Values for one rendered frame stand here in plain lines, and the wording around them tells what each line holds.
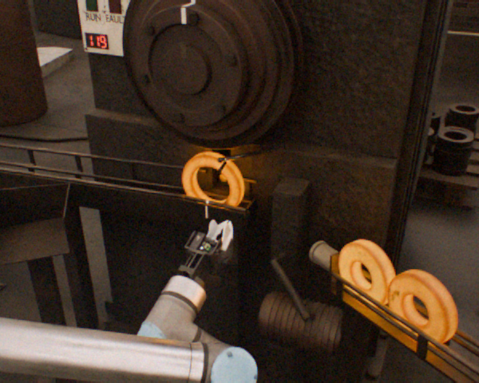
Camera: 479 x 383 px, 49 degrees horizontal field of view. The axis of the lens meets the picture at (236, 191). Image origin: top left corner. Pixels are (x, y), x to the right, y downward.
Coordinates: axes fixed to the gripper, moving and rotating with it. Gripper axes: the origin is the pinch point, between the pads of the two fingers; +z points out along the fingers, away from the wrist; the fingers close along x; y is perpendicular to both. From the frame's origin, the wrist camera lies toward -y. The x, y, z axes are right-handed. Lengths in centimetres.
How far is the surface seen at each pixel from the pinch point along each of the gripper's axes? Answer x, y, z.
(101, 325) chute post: 63, -77, -5
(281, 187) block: -8.0, -0.3, 17.0
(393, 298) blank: -42.1, -1.9, -5.9
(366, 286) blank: -35.2, -7.4, -1.1
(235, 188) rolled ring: 5.7, -4.1, 16.5
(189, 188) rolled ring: 20.3, -7.5, 15.5
